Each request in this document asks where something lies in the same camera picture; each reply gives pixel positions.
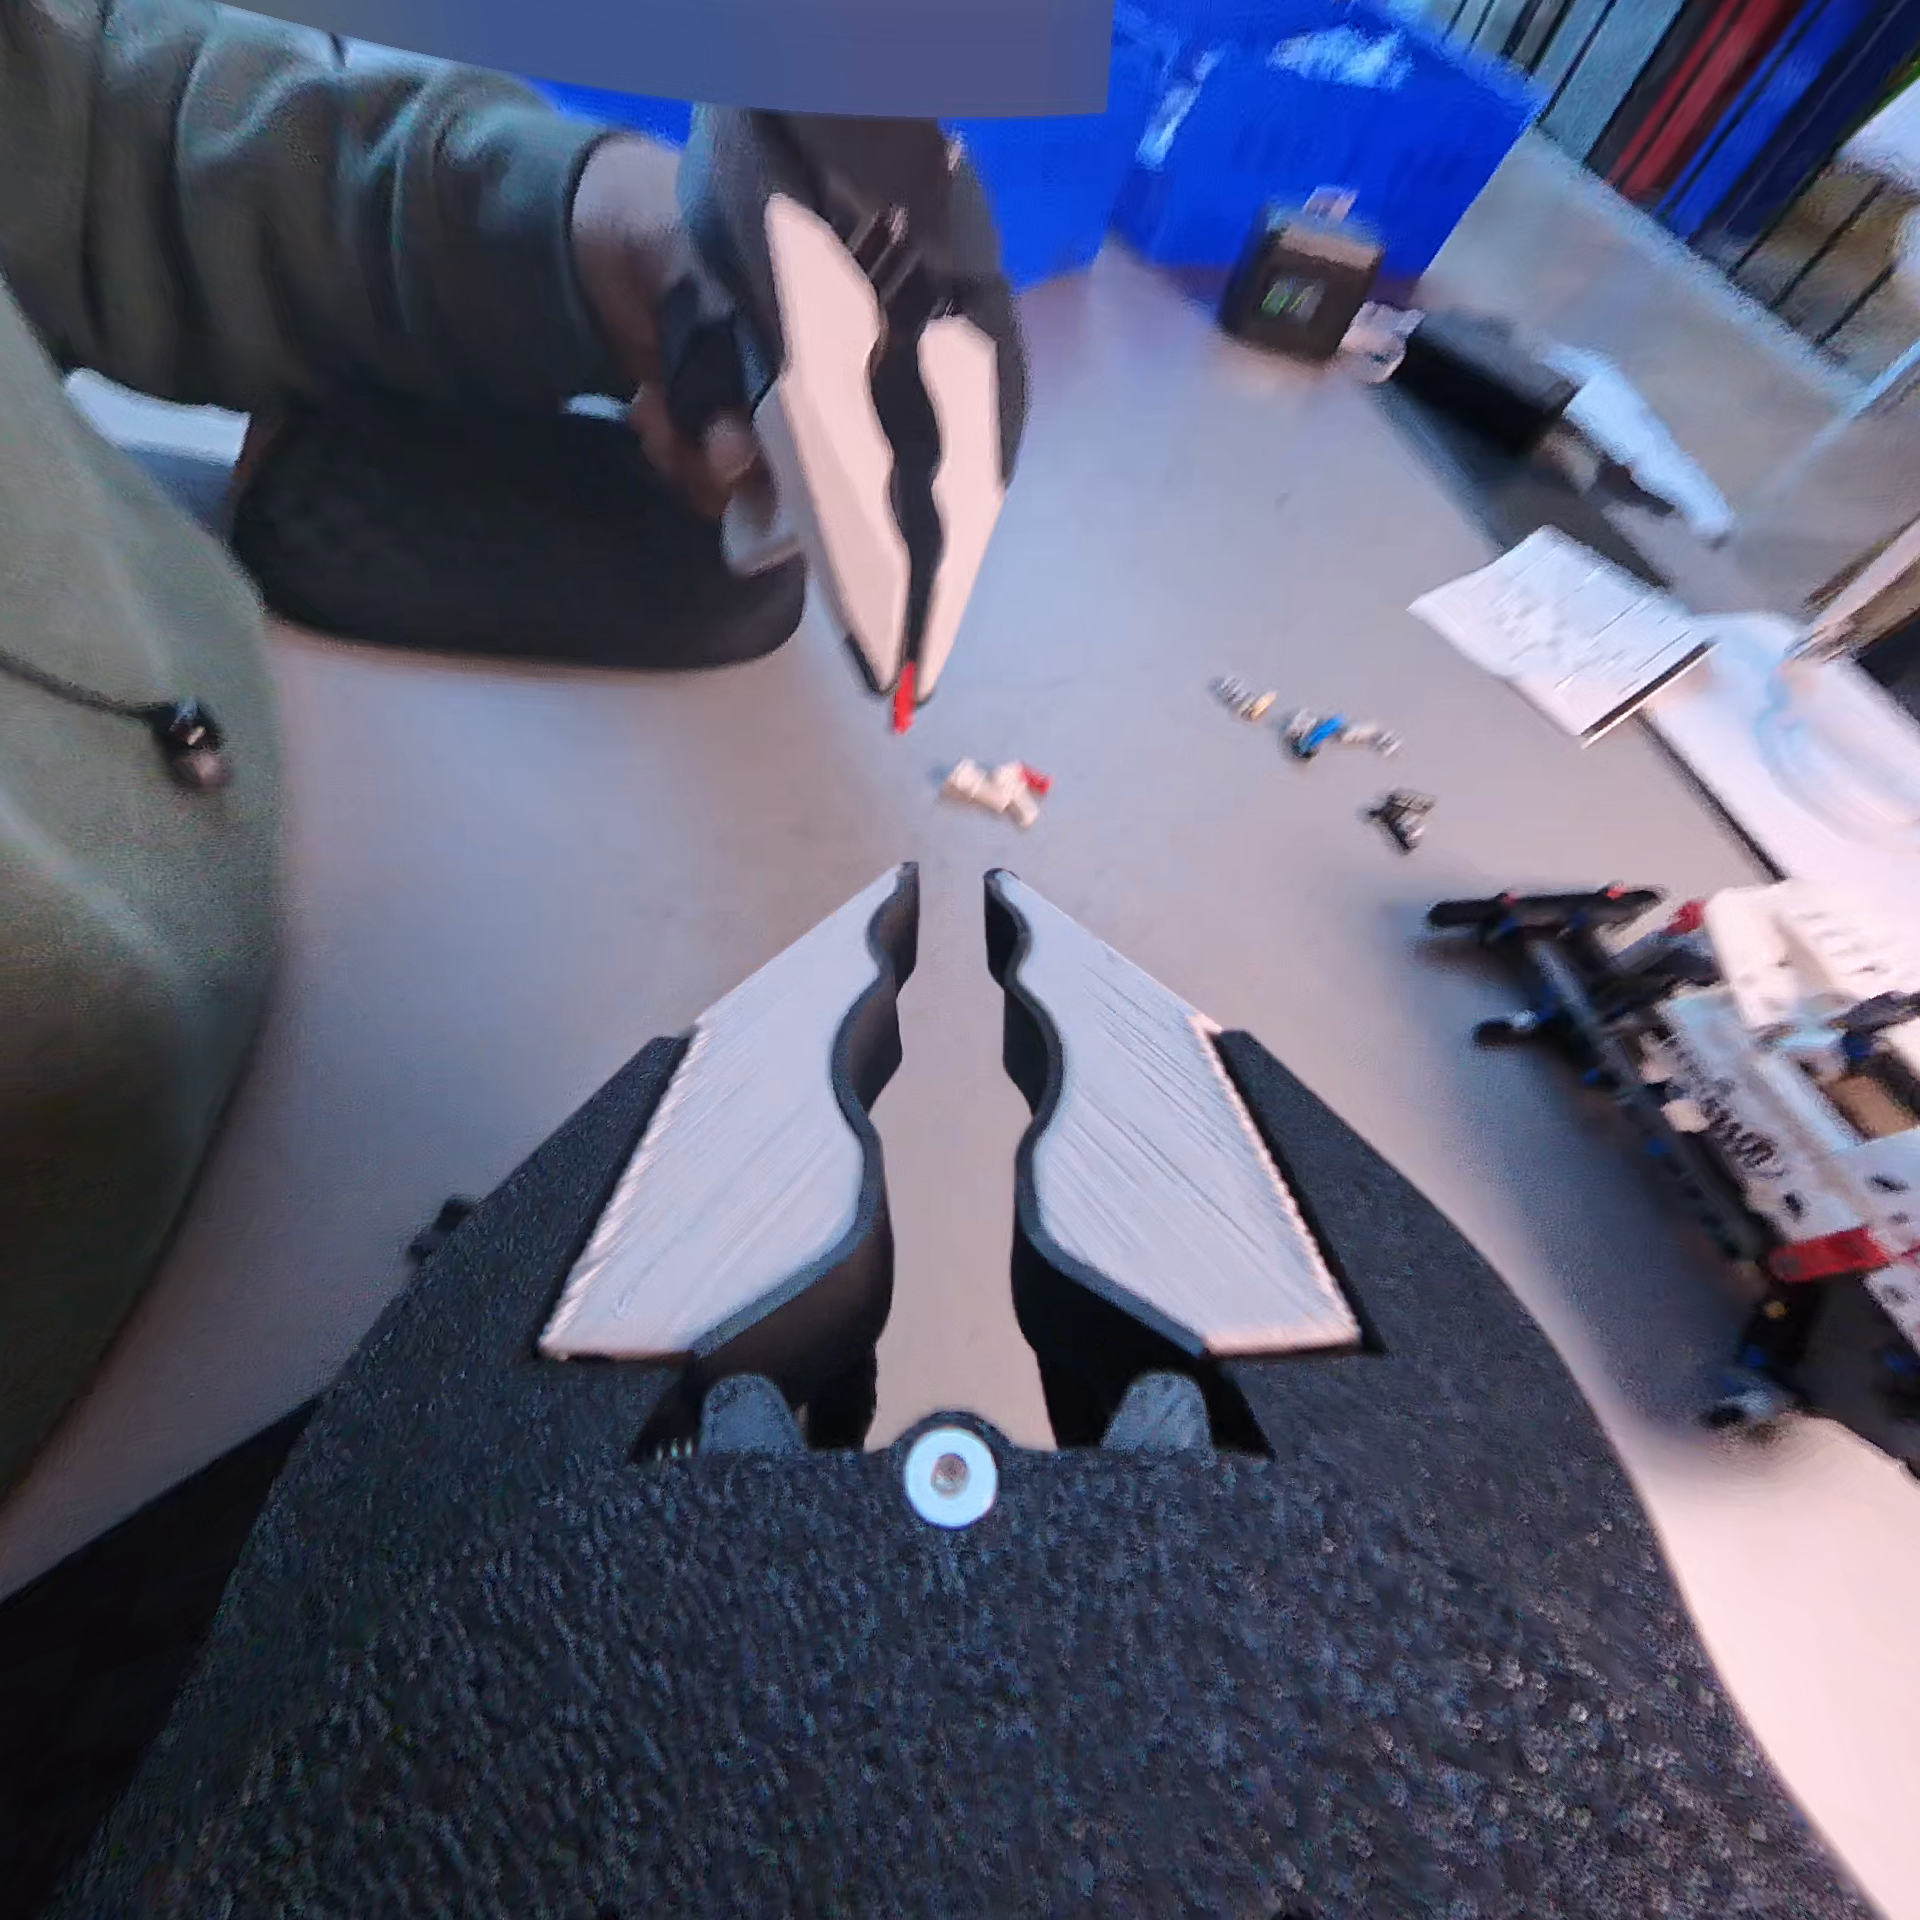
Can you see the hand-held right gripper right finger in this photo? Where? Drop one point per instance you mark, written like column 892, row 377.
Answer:
column 1184, row 1184

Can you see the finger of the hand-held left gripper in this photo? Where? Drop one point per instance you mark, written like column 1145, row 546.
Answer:
column 967, row 450
column 826, row 420

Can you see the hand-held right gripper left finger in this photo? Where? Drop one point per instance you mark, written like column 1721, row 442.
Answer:
column 721, row 1184

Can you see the cluster of small lego pieces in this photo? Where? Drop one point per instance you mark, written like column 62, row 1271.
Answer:
column 1320, row 735

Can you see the white lego monster truck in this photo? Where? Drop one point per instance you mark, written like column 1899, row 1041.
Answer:
column 1770, row 1079

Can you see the person's left hand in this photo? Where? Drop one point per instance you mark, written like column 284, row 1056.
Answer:
column 623, row 241

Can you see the blue plastic bin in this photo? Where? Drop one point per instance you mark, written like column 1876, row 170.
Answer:
column 1348, row 136
column 1049, row 194

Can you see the black box green mark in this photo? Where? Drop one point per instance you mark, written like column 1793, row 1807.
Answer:
column 1292, row 284

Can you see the black power adapter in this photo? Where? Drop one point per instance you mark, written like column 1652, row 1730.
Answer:
column 1478, row 383

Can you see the white sticker sheet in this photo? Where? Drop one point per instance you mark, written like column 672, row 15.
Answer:
column 1560, row 628

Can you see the person's green sweatshirt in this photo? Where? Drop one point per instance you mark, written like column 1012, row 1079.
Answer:
column 119, row 975

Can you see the white paper sheet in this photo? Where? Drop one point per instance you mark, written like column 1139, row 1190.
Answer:
column 1641, row 434

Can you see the shelf of coloured bins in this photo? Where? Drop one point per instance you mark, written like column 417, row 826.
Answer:
column 1723, row 105

